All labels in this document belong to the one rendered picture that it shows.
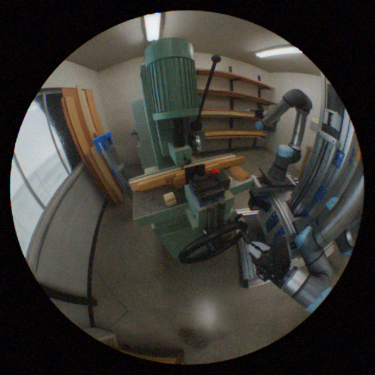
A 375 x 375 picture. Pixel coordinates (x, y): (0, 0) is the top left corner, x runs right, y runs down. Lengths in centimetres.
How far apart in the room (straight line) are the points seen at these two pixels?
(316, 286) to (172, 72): 67
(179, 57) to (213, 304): 155
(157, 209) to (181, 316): 109
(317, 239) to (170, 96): 58
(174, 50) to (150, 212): 57
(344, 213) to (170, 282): 128
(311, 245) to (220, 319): 109
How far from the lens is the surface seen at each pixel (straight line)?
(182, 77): 40
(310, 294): 36
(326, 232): 37
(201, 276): 124
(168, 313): 131
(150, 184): 54
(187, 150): 45
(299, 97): 84
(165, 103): 39
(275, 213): 84
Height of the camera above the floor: 123
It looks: 41 degrees down
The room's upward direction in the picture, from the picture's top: 6 degrees counter-clockwise
